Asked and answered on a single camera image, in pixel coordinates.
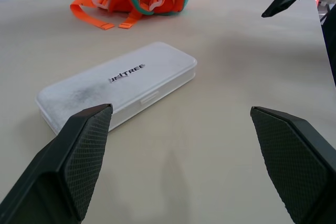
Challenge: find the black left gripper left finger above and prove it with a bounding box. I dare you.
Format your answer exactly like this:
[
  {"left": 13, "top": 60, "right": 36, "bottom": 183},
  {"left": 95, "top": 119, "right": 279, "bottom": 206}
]
[{"left": 0, "top": 103, "right": 113, "bottom": 224}]

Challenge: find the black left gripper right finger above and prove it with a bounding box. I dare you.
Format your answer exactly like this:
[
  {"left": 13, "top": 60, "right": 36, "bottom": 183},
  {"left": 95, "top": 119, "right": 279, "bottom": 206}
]
[{"left": 250, "top": 106, "right": 336, "bottom": 224}]

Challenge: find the white plastic case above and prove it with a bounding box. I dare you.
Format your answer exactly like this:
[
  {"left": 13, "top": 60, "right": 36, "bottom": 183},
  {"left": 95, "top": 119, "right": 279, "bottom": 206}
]
[{"left": 34, "top": 41, "right": 198, "bottom": 134}]

